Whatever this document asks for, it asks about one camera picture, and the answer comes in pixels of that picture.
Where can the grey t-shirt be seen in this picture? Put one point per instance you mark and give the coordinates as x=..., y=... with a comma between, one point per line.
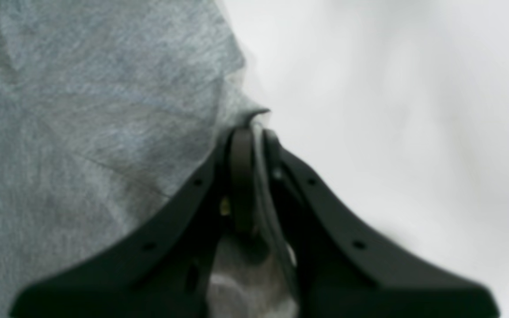
x=106, y=108

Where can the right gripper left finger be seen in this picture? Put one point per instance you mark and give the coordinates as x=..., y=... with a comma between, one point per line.
x=162, y=269

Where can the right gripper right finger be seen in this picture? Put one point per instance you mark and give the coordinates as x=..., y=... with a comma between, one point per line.
x=345, y=268

